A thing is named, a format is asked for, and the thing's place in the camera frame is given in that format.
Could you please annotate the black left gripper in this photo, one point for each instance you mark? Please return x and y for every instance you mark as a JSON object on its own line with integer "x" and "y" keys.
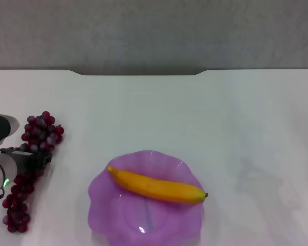
{"x": 25, "y": 161}

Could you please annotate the dark red grape bunch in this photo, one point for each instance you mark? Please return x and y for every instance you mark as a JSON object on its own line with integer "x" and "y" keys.
{"x": 41, "y": 128}

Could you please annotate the yellow banana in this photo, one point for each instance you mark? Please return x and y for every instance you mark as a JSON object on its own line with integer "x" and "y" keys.
{"x": 156, "y": 185}

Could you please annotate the purple wavy plastic plate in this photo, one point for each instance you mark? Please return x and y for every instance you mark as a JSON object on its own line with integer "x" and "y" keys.
{"x": 143, "y": 223}

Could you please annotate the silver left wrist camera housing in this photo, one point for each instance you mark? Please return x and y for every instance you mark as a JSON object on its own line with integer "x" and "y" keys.
{"x": 0, "y": 128}

